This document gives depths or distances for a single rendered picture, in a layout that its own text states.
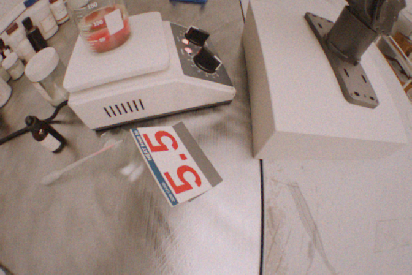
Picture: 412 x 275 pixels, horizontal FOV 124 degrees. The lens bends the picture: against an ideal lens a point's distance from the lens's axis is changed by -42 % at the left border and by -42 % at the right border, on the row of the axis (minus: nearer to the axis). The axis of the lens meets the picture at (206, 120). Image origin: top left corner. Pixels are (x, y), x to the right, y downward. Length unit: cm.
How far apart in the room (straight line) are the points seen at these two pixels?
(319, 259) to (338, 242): 3
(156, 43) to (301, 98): 16
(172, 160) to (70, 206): 15
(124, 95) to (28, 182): 21
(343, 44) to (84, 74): 32
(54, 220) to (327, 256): 34
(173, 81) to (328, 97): 17
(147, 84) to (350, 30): 26
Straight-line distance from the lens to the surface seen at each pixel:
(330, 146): 23
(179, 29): 29
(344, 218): 28
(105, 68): 20
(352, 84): 27
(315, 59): 27
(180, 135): 23
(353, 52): 30
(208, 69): 23
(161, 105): 22
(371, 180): 34
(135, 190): 22
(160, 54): 20
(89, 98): 22
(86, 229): 25
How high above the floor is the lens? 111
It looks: 59 degrees down
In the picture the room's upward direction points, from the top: 5 degrees clockwise
